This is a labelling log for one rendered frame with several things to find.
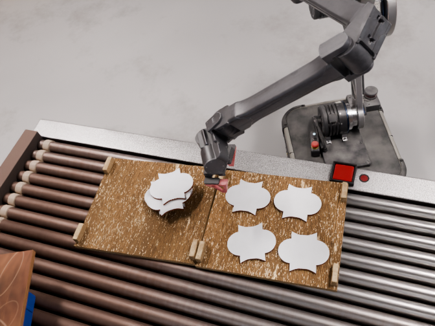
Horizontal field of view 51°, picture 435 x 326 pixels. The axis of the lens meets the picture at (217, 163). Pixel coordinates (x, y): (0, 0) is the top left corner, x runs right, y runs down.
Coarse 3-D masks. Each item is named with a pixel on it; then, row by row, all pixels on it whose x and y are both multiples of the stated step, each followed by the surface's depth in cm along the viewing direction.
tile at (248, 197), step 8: (240, 184) 149; (248, 184) 148; (256, 184) 148; (232, 192) 147; (240, 192) 147; (248, 192) 146; (256, 192) 146; (264, 192) 145; (232, 200) 146; (240, 200) 145; (248, 200) 145; (256, 200) 144; (264, 200) 144; (240, 208) 144; (248, 208) 143; (256, 208) 143
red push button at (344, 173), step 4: (336, 164) 149; (340, 164) 149; (336, 168) 148; (340, 168) 148; (344, 168) 147; (348, 168) 147; (352, 168) 147; (336, 172) 147; (340, 172) 147; (344, 172) 147; (348, 172) 146; (352, 172) 146; (336, 176) 146; (340, 176) 146; (344, 176) 146; (348, 176) 146; (352, 176) 145; (348, 180) 145
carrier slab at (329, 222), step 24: (216, 192) 150; (312, 192) 144; (336, 192) 142; (216, 216) 144; (240, 216) 143; (264, 216) 141; (312, 216) 139; (336, 216) 137; (216, 240) 140; (336, 240) 133; (216, 264) 135; (240, 264) 134; (264, 264) 132; (288, 264) 131; (336, 288) 125
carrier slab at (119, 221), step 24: (120, 168) 162; (144, 168) 160; (168, 168) 158; (192, 168) 157; (96, 192) 158; (120, 192) 156; (144, 192) 154; (96, 216) 152; (120, 216) 150; (144, 216) 149; (168, 216) 147; (192, 216) 146; (96, 240) 147; (120, 240) 145; (144, 240) 144; (168, 240) 142; (192, 240) 141; (192, 264) 136
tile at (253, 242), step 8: (240, 232) 139; (248, 232) 138; (256, 232) 138; (264, 232) 137; (232, 240) 138; (240, 240) 137; (248, 240) 137; (256, 240) 136; (264, 240) 136; (272, 240) 136; (232, 248) 136; (240, 248) 136; (248, 248) 135; (256, 248) 135; (264, 248) 134; (272, 248) 134; (240, 256) 134; (248, 256) 134; (256, 256) 133; (264, 256) 133
